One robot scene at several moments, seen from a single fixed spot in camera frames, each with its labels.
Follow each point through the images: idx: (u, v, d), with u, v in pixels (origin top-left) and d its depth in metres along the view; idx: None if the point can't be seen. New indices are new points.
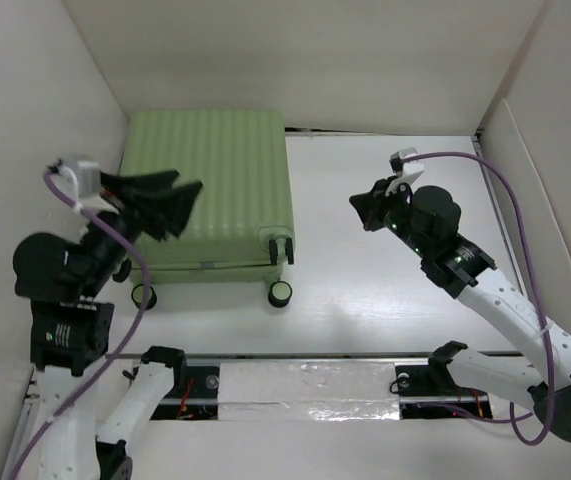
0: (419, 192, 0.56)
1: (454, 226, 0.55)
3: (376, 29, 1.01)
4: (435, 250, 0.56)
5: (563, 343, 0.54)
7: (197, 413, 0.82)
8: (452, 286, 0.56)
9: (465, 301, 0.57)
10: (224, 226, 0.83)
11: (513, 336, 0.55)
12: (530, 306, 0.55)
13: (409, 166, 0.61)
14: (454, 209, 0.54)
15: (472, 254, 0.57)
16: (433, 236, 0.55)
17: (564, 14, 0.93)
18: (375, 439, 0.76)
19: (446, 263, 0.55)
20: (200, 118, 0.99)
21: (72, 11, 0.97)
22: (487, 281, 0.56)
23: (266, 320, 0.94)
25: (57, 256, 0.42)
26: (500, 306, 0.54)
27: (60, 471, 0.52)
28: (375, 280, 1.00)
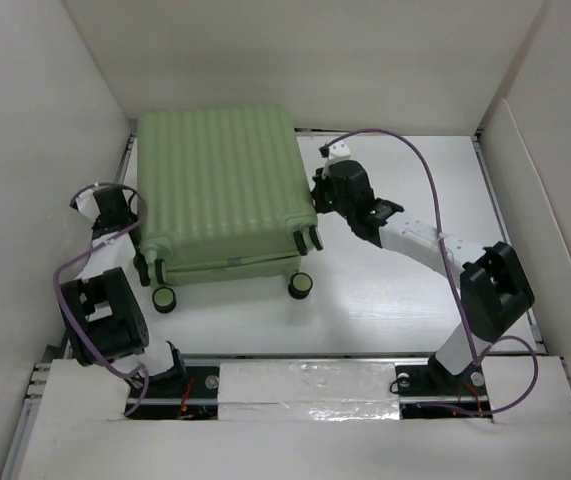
0: (336, 164, 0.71)
1: (364, 186, 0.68)
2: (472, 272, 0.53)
3: (375, 29, 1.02)
4: (356, 208, 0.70)
5: (458, 244, 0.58)
7: (197, 413, 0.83)
8: (374, 239, 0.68)
9: (388, 243, 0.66)
10: (250, 220, 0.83)
11: (426, 257, 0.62)
12: (431, 229, 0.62)
13: (335, 149, 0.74)
14: (361, 173, 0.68)
15: (388, 208, 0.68)
16: (351, 198, 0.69)
17: (563, 14, 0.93)
18: (375, 439, 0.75)
19: (366, 219, 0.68)
20: (209, 118, 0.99)
21: (72, 12, 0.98)
22: (395, 221, 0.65)
23: (277, 321, 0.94)
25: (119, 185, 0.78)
26: (406, 235, 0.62)
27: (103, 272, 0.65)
28: (378, 280, 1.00)
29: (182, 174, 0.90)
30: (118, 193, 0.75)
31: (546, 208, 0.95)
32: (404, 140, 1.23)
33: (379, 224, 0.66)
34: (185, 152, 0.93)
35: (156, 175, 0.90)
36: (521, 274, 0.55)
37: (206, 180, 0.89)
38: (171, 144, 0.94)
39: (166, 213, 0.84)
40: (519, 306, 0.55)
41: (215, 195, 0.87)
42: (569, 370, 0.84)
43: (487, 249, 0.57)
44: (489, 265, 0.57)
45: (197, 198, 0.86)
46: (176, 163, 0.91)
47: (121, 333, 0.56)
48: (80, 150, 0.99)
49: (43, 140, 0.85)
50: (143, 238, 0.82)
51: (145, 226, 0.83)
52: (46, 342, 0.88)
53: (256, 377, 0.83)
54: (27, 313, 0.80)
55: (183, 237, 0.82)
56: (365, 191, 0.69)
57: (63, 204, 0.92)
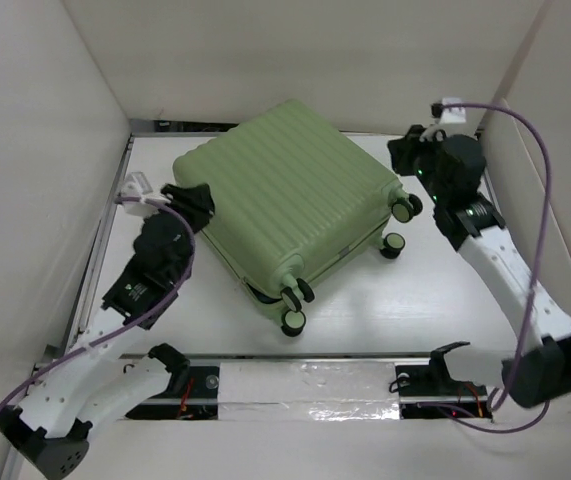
0: (449, 139, 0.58)
1: (475, 180, 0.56)
2: (548, 351, 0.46)
3: (374, 29, 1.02)
4: (451, 197, 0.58)
5: (547, 308, 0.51)
7: (197, 413, 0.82)
8: (456, 239, 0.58)
9: (466, 254, 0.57)
10: (358, 201, 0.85)
11: (501, 295, 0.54)
12: (524, 272, 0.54)
13: (448, 115, 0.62)
14: (480, 161, 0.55)
15: (485, 211, 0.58)
16: (453, 185, 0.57)
17: (563, 14, 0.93)
18: (376, 440, 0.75)
19: (457, 214, 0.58)
20: (252, 132, 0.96)
21: (73, 12, 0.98)
22: (490, 237, 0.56)
23: (333, 322, 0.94)
25: (173, 235, 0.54)
26: (495, 263, 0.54)
27: (53, 398, 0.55)
28: (385, 279, 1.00)
29: (256, 197, 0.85)
30: (164, 254, 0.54)
31: (546, 208, 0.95)
32: None
33: (472, 232, 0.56)
34: (244, 176, 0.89)
35: (237, 208, 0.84)
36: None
37: (287, 190, 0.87)
38: (233, 175, 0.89)
39: (276, 236, 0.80)
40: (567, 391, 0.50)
41: (309, 201, 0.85)
42: None
43: None
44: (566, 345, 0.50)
45: (294, 209, 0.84)
46: (253, 190, 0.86)
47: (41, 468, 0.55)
48: (80, 150, 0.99)
49: (42, 140, 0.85)
50: (276, 265, 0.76)
51: (269, 255, 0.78)
52: (46, 342, 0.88)
53: (256, 378, 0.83)
54: (26, 314, 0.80)
55: (313, 243, 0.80)
56: (472, 183, 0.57)
57: (63, 205, 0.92)
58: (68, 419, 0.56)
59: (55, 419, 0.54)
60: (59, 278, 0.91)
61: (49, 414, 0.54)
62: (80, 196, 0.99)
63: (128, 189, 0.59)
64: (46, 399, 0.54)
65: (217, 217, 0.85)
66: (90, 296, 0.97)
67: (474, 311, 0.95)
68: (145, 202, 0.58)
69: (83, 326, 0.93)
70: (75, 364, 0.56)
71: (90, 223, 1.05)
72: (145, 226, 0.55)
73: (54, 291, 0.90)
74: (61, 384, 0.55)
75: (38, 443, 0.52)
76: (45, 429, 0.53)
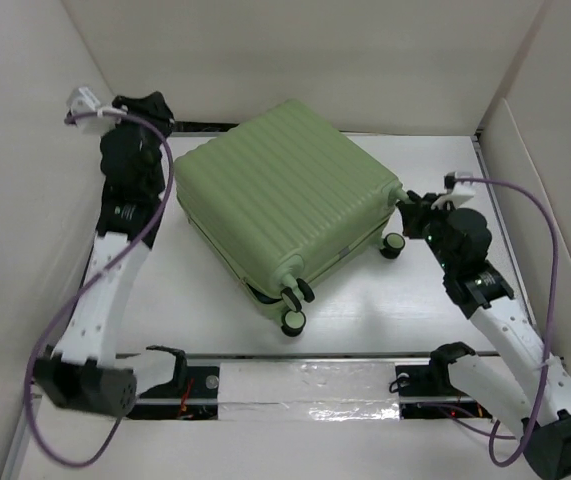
0: (457, 212, 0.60)
1: (482, 251, 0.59)
2: (565, 425, 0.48)
3: (374, 30, 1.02)
4: (459, 269, 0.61)
5: (560, 381, 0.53)
7: (197, 413, 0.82)
8: (467, 306, 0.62)
9: (478, 323, 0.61)
10: (358, 201, 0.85)
11: (515, 363, 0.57)
12: (537, 343, 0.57)
13: (460, 187, 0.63)
14: (487, 236, 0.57)
15: (494, 281, 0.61)
16: (461, 257, 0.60)
17: (563, 14, 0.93)
18: (376, 440, 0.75)
19: (465, 283, 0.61)
20: (252, 132, 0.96)
21: (72, 12, 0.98)
22: (501, 308, 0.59)
23: (333, 322, 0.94)
25: (136, 144, 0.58)
26: (506, 334, 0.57)
27: (89, 329, 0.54)
28: (385, 279, 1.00)
29: (256, 197, 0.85)
30: (136, 168, 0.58)
31: (546, 208, 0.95)
32: (402, 141, 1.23)
33: (481, 302, 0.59)
34: (244, 176, 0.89)
35: (237, 208, 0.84)
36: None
37: (287, 191, 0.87)
38: (233, 176, 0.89)
39: (276, 236, 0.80)
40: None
41: (308, 202, 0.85)
42: (569, 370, 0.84)
43: None
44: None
45: (295, 209, 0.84)
46: (253, 191, 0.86)
47: (97, 411, 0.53)
48: (80, 150, 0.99)
49: (42, 140, 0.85)
50: (276, 266, 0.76)
51: (269, 255, 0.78)
52: (46, 342, 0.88)
53: (256, 378, 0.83)
54: (27, 315, 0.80)
55: (313, 244, 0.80)
56: (478, 254, 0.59)
57: (62, 205, 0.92)
58: (108, 349, 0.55)
59: (99, 344, 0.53)
60: (59, 278, 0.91)
61: (91, 343, 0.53)
62: (81, 196, 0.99)
63: (77, 104, 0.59)
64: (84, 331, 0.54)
65: (217, 218, 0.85)
66: None
67: None
68: (102, 114, 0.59)
69: None
70: (96, 291, 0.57)
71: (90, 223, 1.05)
72: (102, 147, 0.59)
73: (54, 291, 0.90)
74: (91, 315, 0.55)
75: (93, 372, 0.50)
76: (94, 358, 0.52)
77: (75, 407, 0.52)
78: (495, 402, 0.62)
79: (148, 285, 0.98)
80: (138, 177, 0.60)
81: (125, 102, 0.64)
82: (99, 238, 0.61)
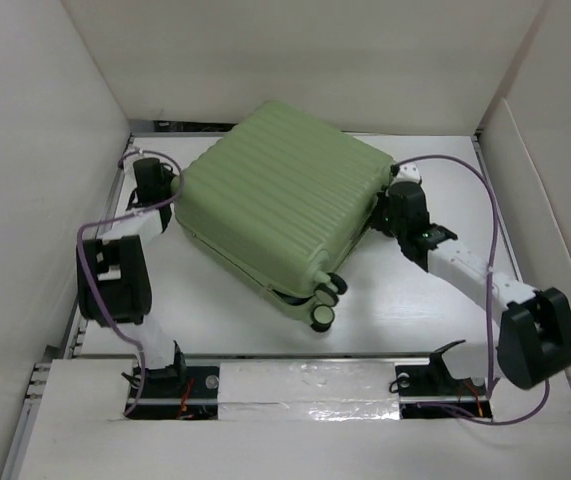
0: (393, 185, 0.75)
1: (420, 208, 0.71)
2: (517, 313, 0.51)
3: (374, 29, 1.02)
4: (409, 228, 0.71)
5: (506, 282, 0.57)
7: (197, 413, 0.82)
8: (423, 261, 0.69)
9: (435, 266, 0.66)
10: (363, 186, 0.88)
11: (471, 288, 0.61)
12: (482, 261, 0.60)
13: (405, 170, 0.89)
14: (419, 194, 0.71)
15: (440, 233, 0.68)
16: (406, 217, 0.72)
17: (564, 13, 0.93)
18: (375, 439, 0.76)
19: (416, 241, 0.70)
20: (238, 140, 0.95)
21: (72, 13, 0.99)
22: (446, 247, 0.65)
23: (332, 322, 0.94)
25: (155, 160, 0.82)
26: (454, 262, 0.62)
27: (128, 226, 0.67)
28: (385, 280, 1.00)
29: (267, 203, 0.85)
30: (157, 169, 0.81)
31: (546, 208, 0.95)
32: (402, 141, 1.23)
33: (429, 247, 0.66)
34: (248, 183, 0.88)
35: (248, 215, 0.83)
36: (570, 326, 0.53)
37: (293, 190, 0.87)
38: (235, 185, 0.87)
39: (298, 238, 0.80)
40: (557, 357, 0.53)
41: (317, 196, 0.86)
42: (569, 370, 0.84)
43: (537, 293, 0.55)
44: (536, 310, 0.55)
45: (307, 208, 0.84)
46: (260, 196, 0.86)
47: (123, 294, 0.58)
48: (80, 150, 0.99)
49: (42, 140, 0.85)
50: (305, 265, 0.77)
51: (295, 256, 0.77)
52: (46, 342, 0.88)
53: (256, 378, 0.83)
54: (27, 314, 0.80)
55: (335, 235, 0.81)
56: (420, 212, 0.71)
57: (62, 205, 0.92)
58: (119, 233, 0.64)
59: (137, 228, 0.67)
60: (59, 278, 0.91)
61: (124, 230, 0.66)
62: (81, 197, 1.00)
63: None
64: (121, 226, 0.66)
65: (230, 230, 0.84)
66: None
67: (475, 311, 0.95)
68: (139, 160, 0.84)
69: (83, 327, 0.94)
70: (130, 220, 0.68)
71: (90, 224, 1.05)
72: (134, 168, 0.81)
73: (54, 291, 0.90)
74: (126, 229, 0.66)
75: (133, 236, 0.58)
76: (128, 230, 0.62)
77: (106, 286, 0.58)
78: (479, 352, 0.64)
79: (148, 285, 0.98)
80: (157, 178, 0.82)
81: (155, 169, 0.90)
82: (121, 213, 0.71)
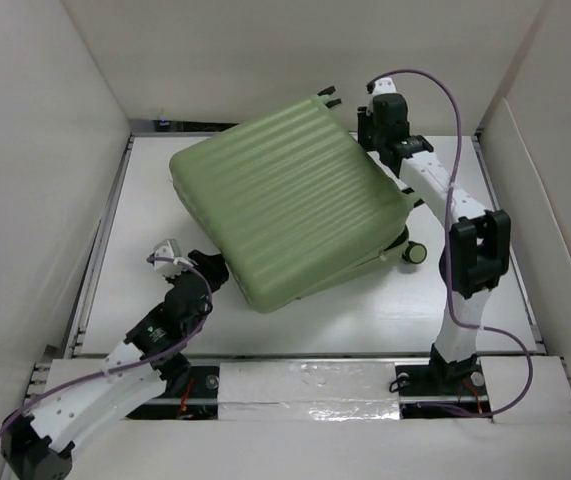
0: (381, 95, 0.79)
1: (400, 116, 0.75)
2: (464, 225, 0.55)
3: (374, 29, 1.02)
4: (387, 135, 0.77)
5: (464, 198, 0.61)
7: (197, 413, 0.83)
8: (397, 166, 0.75)
9: (406, 175, 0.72)
10: (336, 139, 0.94)
11: (432, 199, 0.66)
12: (447, 176, 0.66)
13: (379, 85, 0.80)
14: (400, 103, 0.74)
15: (417, 142, 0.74)
16: (384, 125, 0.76)
17: (564, 14, 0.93)
18: (376, 439, 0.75)
19: (393, 145, 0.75)
20: (223, 216, 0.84)
21: (72, 12, 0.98)
22: (419, 158, 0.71)
23: (334, 323, 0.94)
25: (204, 285, 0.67)
26: (423, 173, 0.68)
27: (65, 411, 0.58)
28: (385, 280, 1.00)
29: (308, 220, 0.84)
30: (191, 304, 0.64)
31: (546, 208, 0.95)
32: None
33: (404, 154, 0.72)
34: (281, 228, 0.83)
35: (325, 234, 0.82)
36: (506, 245, 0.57)
37: (313, 200, 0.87)
38: (286, 240, 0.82)
39: (368, 207, 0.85)
40: (491, 271, 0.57)
41: (331, 184, 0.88)
42: (569, 370, 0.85)
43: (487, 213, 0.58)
44: (482, 228, 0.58)
45: (332, 197, 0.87)
46: (313, 223, 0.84)
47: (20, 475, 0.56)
48: (80, 149, 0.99)
49: (42, 139, 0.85)
50: (395, 209, 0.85)
51: (382, 213, 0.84)
52: (46, 342, 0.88)
53: (257, 377, 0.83)
54: (27, 314, 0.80)
55: (374, 174, 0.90)
56: (401, 121, 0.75)
57: (62, 204, 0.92)
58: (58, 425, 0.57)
59: (60, 429, 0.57)
60: (59, 278, 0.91)
61: (56, 425, 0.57)
62: (80, 197, 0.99)
63: (164, 251, 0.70)
64: (58, 412, 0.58)
65: (330, 264, 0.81)
66: (90, 296, 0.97)
67: None
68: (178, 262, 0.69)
69: (83, 327, 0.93)
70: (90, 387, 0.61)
71: (90, 223, 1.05)
72: (179, 285, 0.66)
73: (54, 291, 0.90)
74: (77, 403, 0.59)
75: (39, 450, 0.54)
76: (51, 438, 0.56)
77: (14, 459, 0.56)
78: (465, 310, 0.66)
79: (147, 284, 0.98)
80: (186, 312, 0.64)
81: (197, 257, 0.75)
82: (125, 343, 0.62)
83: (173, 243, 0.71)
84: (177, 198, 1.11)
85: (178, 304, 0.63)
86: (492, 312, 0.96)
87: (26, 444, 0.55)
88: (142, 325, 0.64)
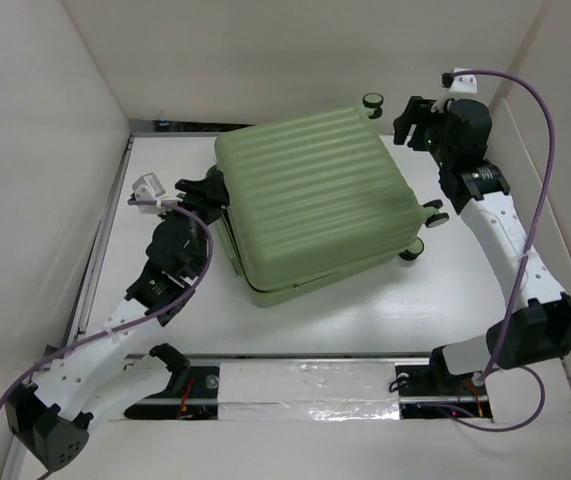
0: (458, 102, 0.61)
1: (479, 141, 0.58)
2: (532, 312, 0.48)
3: (374, 29, 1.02)
4: (456, 161, 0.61)
5: (537, 272, 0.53)
7: (197, 413, 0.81)
8: (460, 201, 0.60)
9: (467, 218, 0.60)
10: (365, 133, 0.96)
11: (496, 259, 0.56)
12: (521, 236, 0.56)
13: (461, 83, 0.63)
14: (486, 123, 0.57)
15: (491, 176, 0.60)
16: (457, 146, 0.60)
17: (564, 13, 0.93)
18: (377, 440, 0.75)
19: (462, 176, 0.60)
20: (247, 189, 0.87)
21: (72, 12, 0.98)
22: (491, 202, 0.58)
23: (336, 321, 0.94)
25: (190, 227, 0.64)
26: (494, 225, 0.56)
27: (70, 377, 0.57)
28: (386, 280, 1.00)
29: (324, 203, 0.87)
30: (176, 254, 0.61)
31: (546, 208, 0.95)
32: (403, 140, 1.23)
33: (474, 193, 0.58)
34: (300, 208, 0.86)
35: (343, 222, 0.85)
36: None
37: (336, 186, 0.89)
38: (304, 220, 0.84)
39: (388, 204, 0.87)
40: (547, 353, 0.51)
41: (356, 175, 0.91)
42: (569, 370, 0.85)
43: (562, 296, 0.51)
44: (551, 309, 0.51)
45: (355, 187, 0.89)
46: (332, 208, 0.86)
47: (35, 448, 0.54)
48: (79, 149, 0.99)
49: (42, 140, 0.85)
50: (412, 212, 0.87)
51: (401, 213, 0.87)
52: (46, 342, 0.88)
53: (257, 378, 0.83)
54: (27, 314, 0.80)
55: (398, 174, 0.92)
56: (477, 145, 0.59)
57: (62, 205, 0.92)
58: (65, 392, 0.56)
59: (67, 396, 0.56)
60: (59, 278, 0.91)
61: (64, 392, 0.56)
62: (80, 197, 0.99)
63: (141, 191, 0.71)
64: (63, 378, 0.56)
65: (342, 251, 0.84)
66: (90, 296, 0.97)
67: (475, 312, 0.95)
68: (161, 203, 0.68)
69: (83, 327, 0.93)
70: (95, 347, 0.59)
71: (90, 223, 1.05)
72: (161, 234, 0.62)
73: (54, 291, 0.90)
74: (82, 366, 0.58)
75: (50, 417, 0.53)
76: (59, 406, 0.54)
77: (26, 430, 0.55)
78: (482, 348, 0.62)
79: None
80: (176, 263, 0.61)
81: (184, 187, 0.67)
82: (127, 299, 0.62)
83: (151, 180, 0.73)
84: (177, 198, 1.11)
85: (162, 257, 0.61)
86: (495, 311, 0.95)
87: (33, 414, 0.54)
88: (140, 279, 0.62)
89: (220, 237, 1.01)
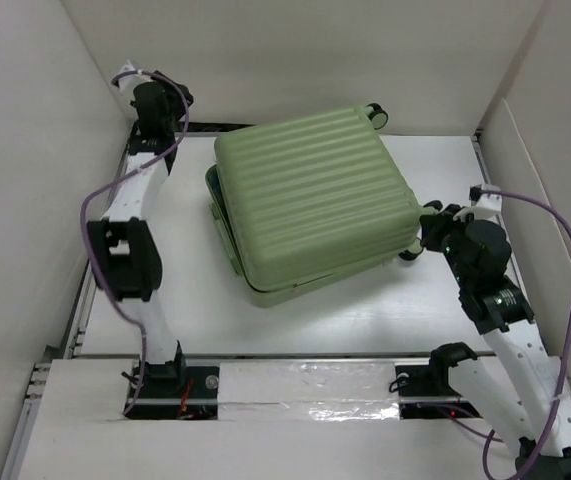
0: (475, 224, 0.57)
1: (502, 266, 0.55)
2: (569, 467, 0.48)
3: (375, 29, 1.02)
4: (476, 283, 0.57)
5: (570, 417, 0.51)
7: (197, 413, 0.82)
8: (483, 324, 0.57)
9: (492, 344, 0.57)
10: (364, 133, 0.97)
11: (524, 394, 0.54)
12: (552, 375, 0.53)
13: (487, 200, 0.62)
14: (507, 249, 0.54)
15: (514, 299, 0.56)
16: (478, 270, 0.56)
17: (564, 13, 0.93)
18: (377, 440, 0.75)
19: (484, 300, 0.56)
20: (247, 189, 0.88)
21: (72, 13, 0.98)
22: (518, 332, 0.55)
23: (335, 323, 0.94)
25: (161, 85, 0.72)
26: (521, 361, 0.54)
27: (129, 202, 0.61)
28: (386, 282, 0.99)
29: (323, 203, 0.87)
30: (157, 96, 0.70)
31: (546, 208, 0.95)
32: (403, 140, 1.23)
33: (498, 324, 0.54)
34: (300, 208, 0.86)
35: (342, 222, 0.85)
36: None
37: (336, 187, 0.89)
38: (304, 220, 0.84)
39: (388, 204, 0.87)
40: None
41: (357, 175, 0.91)
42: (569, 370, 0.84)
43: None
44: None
45: (355, 187, 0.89)
46: (333, 208, 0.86)
47: (133, 274, 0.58)
48: (79, 149, 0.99)
49: (42, 139, 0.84)
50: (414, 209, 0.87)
51: (403, 213, 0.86)
52: (46, 342, 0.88)
53: (257, 378, 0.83)
54: (26, 314, 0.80)
55: (398, 174, 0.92)
56: (498, 268, 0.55)
57: (62, 205, 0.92)
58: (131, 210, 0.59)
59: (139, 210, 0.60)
60: (58, 278, 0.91)
61: (130, 211, 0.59)
62: (80, 197, 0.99)
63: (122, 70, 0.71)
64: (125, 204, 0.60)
65: (343, 249, 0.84)
66: (89, 296, 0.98)
67: None
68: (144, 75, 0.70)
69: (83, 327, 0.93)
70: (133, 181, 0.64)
71: (90, 223, 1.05)
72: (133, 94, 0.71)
73: (54, 291, 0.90)
74: (129, 194, 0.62)
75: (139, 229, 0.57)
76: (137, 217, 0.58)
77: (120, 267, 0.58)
78: (492, 407, 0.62)
79: None
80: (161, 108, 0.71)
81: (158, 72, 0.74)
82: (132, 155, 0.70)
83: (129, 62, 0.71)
84: (177, 198, 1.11)
85: (143, 105, 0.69)
86: None
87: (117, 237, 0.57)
88: (132, 142, 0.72)
89: (220, 236, 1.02)
